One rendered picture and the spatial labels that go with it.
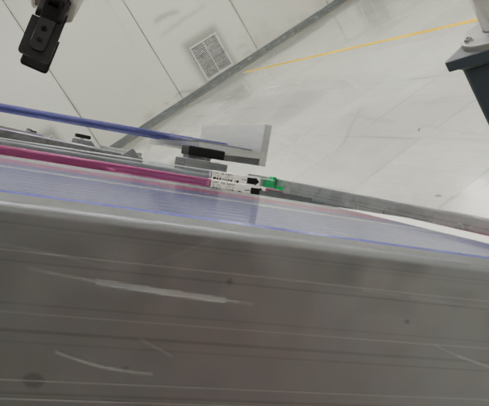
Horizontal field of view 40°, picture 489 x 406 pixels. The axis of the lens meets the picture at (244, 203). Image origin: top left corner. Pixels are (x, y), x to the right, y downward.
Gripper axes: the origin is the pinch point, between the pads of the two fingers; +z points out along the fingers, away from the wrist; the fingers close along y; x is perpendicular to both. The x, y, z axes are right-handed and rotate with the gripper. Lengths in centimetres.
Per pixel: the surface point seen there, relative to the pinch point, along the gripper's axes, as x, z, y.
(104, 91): 52, -87, -752
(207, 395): 10, 14, 59
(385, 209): 31.9, 3.2, 24.9
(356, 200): 31.6, 2.8, 19.7
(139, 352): 8, 13, 59
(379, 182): 131, -29, -165
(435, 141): 149, -55, -165
